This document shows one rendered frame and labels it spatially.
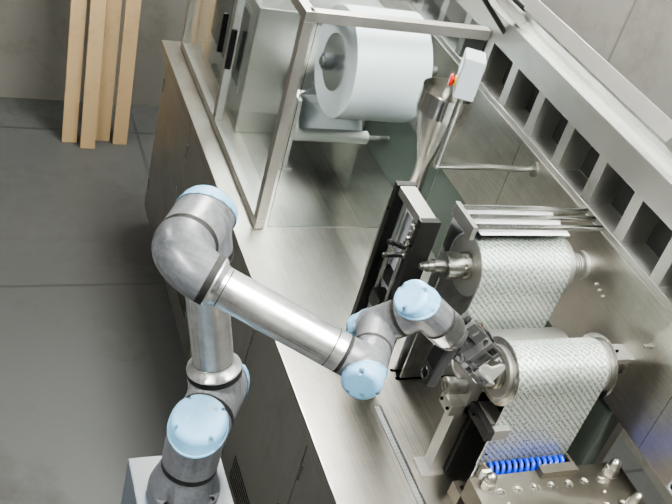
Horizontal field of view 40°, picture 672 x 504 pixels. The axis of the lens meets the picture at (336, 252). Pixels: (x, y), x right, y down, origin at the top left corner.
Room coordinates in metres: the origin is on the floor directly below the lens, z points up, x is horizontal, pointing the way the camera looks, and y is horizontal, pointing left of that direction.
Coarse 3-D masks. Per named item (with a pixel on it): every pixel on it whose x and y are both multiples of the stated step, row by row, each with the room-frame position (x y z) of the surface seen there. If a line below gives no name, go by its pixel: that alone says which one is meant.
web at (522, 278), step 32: (512, 256) 1.75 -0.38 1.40; (544, 256) 1.79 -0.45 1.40; (448, 288) 1.83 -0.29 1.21; (480, 288) 1.69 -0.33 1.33; (512, 288) 1.73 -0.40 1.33; (544, 288) 1.77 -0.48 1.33; (480, 320) 1.71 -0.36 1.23; (512, 320) 1.75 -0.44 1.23; (544, 320) 1.80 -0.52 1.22; (416, 352) 1.82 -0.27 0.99; (544, 352) 1.56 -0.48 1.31; (576, 352) 1.59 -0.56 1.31; (544, 384) 1.51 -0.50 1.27; (576, 384) 1.55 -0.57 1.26
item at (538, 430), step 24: (504, 408) 1.48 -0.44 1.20; (528, 408) 1.51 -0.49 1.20; (552, 408) 1.54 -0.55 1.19; (576, 408) 1.57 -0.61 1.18; (528, 432) 1.52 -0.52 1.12; (552, 432) 1.56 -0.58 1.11; (576, 432) 1.59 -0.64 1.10; (480, 456) 1.48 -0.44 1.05; (504, 456) 1.51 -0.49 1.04; (528, 456) 1.54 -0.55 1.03
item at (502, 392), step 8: (496, 344) 1.56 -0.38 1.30; (504, 352) 1.53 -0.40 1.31; (504, 360) 1.52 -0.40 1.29; (608, 360) 1.62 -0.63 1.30; (512, 368) 1.50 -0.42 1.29; (512, 376) 1.49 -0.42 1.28; (608, 376) 1.60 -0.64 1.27; (504, 384) 1.49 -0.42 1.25; (488, 392) 1.52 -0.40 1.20; (496, 392) 1.50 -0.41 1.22; (504, 392) 1.48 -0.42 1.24
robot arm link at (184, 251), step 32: (160, 224) 1.33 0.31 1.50; (192, 224) 1.32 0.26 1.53; (160, 256) 1.27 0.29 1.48; (192, 256) 1.26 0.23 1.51; (192, 288) 1.23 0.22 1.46; (224, 288) 1.25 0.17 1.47; (256, 288) 1.27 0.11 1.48; (256, 320) 1.24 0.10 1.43; (288, 320) 1.25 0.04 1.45; (320, 320) 1.28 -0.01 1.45; (320, 352) 1.24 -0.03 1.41; (352, 352) 1.25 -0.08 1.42; (384, 352) 1.28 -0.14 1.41; (352, 384) 1.21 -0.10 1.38
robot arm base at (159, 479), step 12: (156, 468) 1.26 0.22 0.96; (156, 480) 1.24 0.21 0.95; (168, 480) 1.22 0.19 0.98; (204, 480) 1.23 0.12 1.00; (216, 480) 1.27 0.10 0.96; (156, 492) 1.22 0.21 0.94; (168, 492) 1.22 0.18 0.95; (180, 492) 1.21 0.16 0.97; (192, 492) 1.22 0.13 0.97; (204, 492) 1.23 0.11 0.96; (216, 492) 1.27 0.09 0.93
